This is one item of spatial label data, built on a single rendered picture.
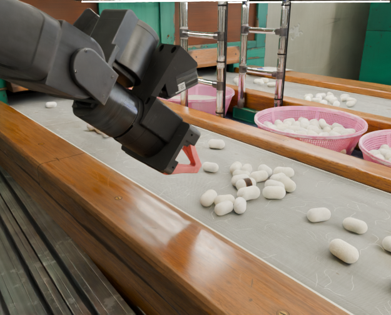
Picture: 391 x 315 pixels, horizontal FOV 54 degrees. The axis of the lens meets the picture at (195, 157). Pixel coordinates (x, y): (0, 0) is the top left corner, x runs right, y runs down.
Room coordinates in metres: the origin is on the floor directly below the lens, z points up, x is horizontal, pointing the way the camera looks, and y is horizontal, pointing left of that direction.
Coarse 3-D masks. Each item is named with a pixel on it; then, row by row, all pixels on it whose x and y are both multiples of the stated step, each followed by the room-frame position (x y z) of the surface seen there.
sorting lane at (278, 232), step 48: (96, 144) 0.81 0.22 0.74; (240, 144) 0.81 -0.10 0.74; (192, 192) 0.57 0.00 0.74; (288, 192) 0.57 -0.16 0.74; (336, 192) 0.57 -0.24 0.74; (384, 192) 0.57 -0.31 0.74; (240, 240) 0.44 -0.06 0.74; (288, 240) 0.44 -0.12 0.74; (336, 288) 0.34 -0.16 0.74; (384, 288) 0.34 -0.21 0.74
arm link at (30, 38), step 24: (0, 0) 0.30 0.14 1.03; (0, 24) 0.30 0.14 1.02; (24, 24) 0.32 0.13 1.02; (48, 24) 0.33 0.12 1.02; (0, 48) 0.30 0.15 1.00; (24, 48) 0.31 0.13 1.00; (48, 48) 0.33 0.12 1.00; (72, 48) 0.35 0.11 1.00; (96, 48) 0.37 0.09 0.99; (0, 72) 0.34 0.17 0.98; (24, 72) 0.31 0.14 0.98; (48, 72) 0.32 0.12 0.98; (72, 96) 0.35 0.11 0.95
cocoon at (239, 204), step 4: (236, 200) 0.52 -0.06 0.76; (240, 200) 0.51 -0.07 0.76; (244, 200) 0.52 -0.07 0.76; (236, 204) 0.50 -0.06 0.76; (240, 204) 0.50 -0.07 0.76; (244, 204) 0.50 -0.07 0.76; (236, 208) 0.50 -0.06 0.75; (240, 208) 0.50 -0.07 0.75; (244, 208) 0.50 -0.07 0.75; (236, 212) 0.50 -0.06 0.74; (240, 212) 0.50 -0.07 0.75
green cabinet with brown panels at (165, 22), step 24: (24, 0) 1.24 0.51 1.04; (48, 0) 1.28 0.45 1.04; (72, 0) 1.33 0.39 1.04; (72, 24) 1.32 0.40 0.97; (168, 24) 1.56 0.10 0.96; (192, 24) 1.65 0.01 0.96; (216, 24) 1.74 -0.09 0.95; (240, 24) 1.84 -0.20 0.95; (264, 24) 1.92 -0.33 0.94; (192, 48) 1.64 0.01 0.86
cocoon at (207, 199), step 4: (208, 192) 0.53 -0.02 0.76; (212, 192) 0.54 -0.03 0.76; (204, 196) 0.52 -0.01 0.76; (208, 196) 0.52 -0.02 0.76; (212, 196) 0.53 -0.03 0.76; (200, 200) 0.53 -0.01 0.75; (204, 200) 0.52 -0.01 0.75; (208, 200) 0.52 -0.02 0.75; (212, 200) 0.53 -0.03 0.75; (204, 204) 0.52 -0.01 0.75; (208, 204) 0.52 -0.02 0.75
